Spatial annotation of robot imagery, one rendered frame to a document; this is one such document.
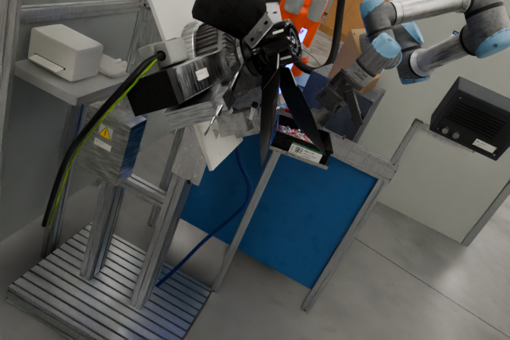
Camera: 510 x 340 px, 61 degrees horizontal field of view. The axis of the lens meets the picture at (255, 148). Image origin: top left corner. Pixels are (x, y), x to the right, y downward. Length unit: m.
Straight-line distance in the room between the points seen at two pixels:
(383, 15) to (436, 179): 2.12
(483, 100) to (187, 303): 1.34
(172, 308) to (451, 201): 2.27
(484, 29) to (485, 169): 1.89
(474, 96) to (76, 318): 1.57
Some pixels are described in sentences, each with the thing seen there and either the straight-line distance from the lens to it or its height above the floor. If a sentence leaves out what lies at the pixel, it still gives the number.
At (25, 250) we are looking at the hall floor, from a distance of 2.05.
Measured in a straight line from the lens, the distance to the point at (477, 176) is 3.38.
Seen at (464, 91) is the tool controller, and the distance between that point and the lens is 1.62.
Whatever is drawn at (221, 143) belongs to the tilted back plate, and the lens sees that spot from 1.29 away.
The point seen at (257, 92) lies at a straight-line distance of 1.37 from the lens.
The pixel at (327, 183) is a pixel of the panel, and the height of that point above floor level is 0.65.
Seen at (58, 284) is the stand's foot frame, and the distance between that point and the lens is 1.83.
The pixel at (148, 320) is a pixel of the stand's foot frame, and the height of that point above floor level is 0.08.
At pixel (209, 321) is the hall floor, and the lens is 1.95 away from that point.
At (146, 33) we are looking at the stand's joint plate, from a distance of 1.29.
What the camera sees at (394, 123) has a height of 0.61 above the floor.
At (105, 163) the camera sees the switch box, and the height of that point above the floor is 0.68.
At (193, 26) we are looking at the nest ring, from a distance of 1.24.
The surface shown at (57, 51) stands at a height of 0.94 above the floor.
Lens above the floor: 1.46
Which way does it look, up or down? 26 degrees down
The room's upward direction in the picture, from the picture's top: 23 degrees clockwise
